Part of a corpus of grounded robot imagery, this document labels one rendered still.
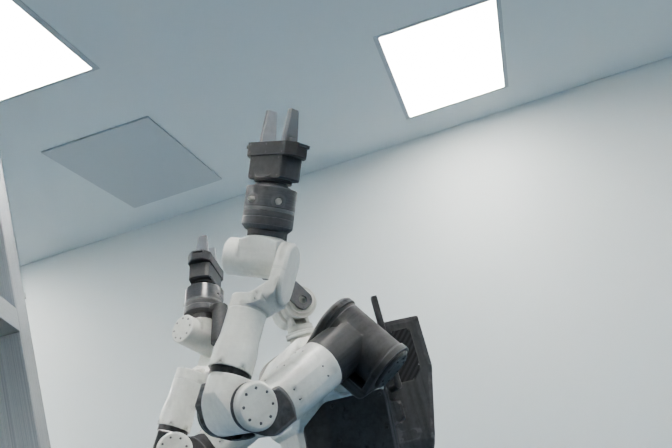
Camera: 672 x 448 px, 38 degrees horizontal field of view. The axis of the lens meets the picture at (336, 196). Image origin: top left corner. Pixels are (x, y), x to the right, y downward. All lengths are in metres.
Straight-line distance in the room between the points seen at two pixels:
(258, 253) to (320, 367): 0.22
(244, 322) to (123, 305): 4.87
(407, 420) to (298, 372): 0.34
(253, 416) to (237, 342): 0.12
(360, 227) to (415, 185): 0.43
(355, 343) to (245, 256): 0.24
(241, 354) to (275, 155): 0.34
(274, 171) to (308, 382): 0.35
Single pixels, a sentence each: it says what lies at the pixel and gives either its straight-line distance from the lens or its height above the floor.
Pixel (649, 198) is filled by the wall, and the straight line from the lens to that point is 6.08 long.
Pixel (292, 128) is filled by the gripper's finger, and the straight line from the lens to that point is 1.69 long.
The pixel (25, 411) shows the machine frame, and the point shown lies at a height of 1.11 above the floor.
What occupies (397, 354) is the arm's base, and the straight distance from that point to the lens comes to 1.72.
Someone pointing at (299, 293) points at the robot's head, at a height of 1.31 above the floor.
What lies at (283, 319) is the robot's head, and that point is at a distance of 1.99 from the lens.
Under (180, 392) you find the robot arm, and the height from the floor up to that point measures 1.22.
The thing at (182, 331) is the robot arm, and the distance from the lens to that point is 2.19.
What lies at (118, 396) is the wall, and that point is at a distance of 6.41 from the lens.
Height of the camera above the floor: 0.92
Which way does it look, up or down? 17 degrees up
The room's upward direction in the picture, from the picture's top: 16 degrees counter-clockwise
